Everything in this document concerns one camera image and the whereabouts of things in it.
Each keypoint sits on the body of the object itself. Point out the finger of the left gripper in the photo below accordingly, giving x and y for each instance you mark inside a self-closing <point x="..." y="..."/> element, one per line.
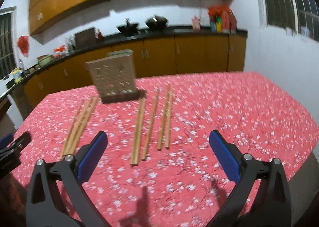
<point x="20" y="143"/>
<point x="6" y="140"/>

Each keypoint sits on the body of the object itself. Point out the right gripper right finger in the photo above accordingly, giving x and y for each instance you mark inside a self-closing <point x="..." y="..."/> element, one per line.
<point x="261" y="195"/>

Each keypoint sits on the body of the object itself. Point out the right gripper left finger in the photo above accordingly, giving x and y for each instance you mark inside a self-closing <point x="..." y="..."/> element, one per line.
<point x="45" y="206"/>

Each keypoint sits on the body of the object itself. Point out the wooden chopstick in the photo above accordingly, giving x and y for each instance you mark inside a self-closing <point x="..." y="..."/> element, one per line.
<point x="71" y="129"/>
<point x="168" y="120"/>
<point x="139" y="131"/>
<point x="161" y="132"/>
<point x="86" y="114"/>
<point x="135" y="132"/>
<point x="75" y="125"/>

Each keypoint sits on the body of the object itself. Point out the wooden chopstick single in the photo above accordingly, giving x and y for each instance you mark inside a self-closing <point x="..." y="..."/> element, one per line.
<point x="150" y="127"/>

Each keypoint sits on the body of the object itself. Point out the yellow detergent bottle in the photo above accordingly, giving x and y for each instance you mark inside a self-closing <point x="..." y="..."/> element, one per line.
<point x="17" y="75"/>

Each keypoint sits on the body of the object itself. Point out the left barred window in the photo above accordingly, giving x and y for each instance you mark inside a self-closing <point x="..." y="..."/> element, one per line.
<point x="8" y="61"/>

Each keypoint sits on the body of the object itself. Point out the barred window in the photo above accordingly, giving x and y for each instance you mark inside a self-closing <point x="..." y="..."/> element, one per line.
<point x="8" y="61"/>
<point x="299" y="16"/>

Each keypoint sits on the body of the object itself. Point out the green basin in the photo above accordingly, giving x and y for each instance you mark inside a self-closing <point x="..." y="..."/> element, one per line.
<point x="44" y="59"/>

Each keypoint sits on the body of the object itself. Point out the red bag on counter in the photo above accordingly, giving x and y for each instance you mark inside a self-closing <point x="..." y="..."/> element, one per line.
<point x="60" y="51"/>

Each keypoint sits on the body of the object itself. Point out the red hanging plastic bag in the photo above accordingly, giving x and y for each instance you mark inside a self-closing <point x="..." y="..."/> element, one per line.
<point x="23" y="45"/>

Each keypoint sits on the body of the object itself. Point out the beige perforated utensil holder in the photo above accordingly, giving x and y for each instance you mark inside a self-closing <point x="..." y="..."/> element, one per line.
<point x="114" y="77"/>

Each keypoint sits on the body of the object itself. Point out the red floral tablecloth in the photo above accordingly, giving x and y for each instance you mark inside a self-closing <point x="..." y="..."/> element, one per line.
<point x="184" y="185"/>

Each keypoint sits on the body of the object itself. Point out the dark wooden cutting board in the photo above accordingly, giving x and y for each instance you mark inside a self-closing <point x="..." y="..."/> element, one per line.
<point x="85" y="38"/>

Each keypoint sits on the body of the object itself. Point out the small red bottle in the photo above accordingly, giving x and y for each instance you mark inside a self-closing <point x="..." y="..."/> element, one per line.
<point x="100" y="36"/>

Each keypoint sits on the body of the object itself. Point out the black wok left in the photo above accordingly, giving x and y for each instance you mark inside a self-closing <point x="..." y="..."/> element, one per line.
<point x="128" y="29"/>

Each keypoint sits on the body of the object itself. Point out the lower wooden counter cabinets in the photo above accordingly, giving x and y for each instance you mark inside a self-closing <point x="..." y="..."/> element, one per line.
<point x="169" y="55"/>

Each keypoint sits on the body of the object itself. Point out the black lidded wok right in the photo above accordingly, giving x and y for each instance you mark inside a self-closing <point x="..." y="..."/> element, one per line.
<point x="157" y="23"/>

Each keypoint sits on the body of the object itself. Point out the red oil bottles group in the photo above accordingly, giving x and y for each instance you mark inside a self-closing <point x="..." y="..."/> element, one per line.
<point x="222" y="20"/>

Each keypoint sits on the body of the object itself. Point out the pink bottle on counter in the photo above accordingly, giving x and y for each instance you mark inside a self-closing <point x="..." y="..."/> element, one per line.
<point x="196" y="24"/>

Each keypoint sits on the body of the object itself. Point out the right barred window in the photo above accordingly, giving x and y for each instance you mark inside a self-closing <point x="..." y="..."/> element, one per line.
<point x="299" y="16"/>

